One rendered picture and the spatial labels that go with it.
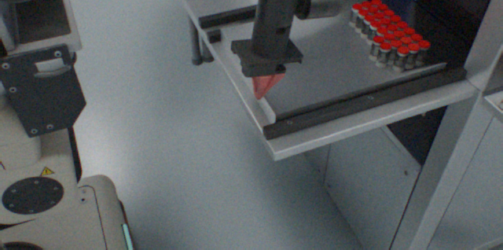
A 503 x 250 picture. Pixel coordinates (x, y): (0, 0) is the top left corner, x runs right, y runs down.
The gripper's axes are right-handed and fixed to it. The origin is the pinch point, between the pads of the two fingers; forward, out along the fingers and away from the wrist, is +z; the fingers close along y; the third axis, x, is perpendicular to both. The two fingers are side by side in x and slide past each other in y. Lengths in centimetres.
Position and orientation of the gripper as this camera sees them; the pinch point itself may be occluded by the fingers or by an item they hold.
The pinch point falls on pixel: (258, 93)
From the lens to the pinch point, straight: 80.8
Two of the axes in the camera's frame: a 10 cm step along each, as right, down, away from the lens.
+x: -3.9, -6.4, 6.6
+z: -1.5, 7.5, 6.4
